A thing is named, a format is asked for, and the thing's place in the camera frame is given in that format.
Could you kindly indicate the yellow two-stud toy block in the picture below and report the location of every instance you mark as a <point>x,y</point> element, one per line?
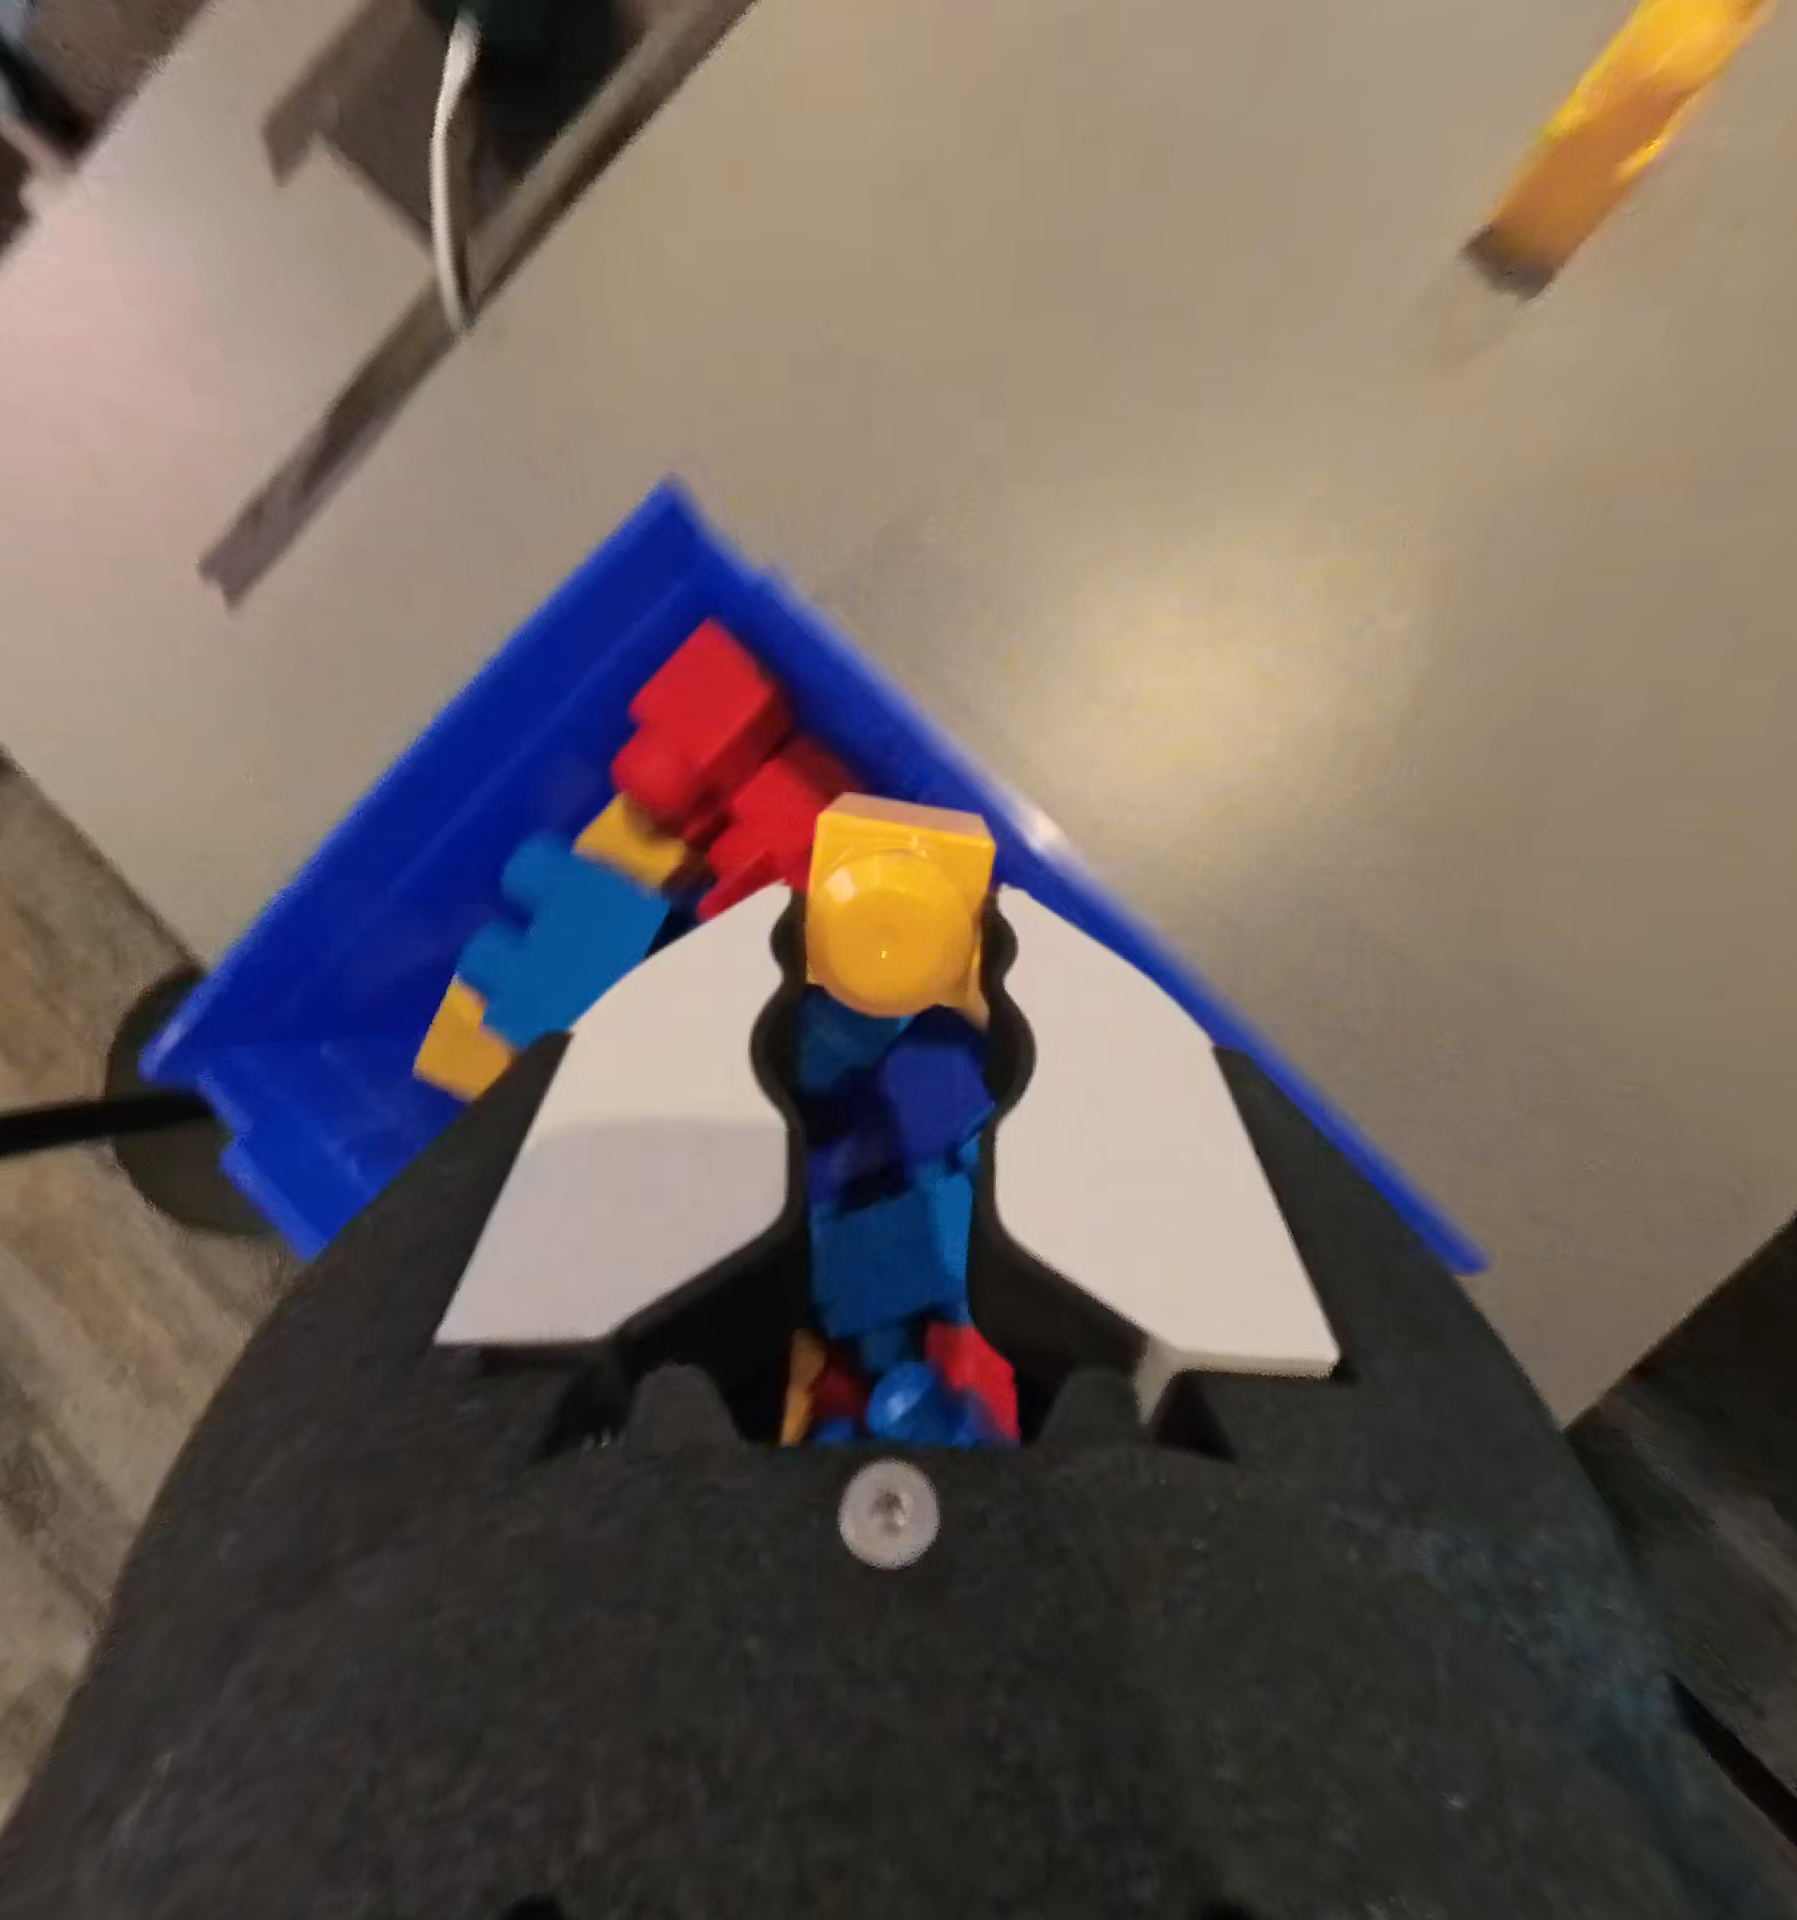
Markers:
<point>1621,134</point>

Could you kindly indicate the yellow one-stud toy block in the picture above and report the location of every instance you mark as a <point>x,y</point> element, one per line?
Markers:
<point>892,917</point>

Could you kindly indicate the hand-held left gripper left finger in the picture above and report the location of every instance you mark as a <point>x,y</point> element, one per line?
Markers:
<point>642,1184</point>

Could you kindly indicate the black round floor stand base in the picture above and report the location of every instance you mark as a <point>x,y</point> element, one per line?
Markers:
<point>162,1184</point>

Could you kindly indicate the pile of colourful toy blocks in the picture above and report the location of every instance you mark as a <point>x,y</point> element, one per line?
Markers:
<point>704,734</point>

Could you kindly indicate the black power adapter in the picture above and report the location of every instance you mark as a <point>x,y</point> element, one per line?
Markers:
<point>537,45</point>

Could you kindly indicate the blue plastic bin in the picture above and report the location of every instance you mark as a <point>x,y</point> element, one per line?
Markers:
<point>390,962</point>

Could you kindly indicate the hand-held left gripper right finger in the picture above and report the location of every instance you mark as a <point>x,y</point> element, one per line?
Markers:
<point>1139,1200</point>

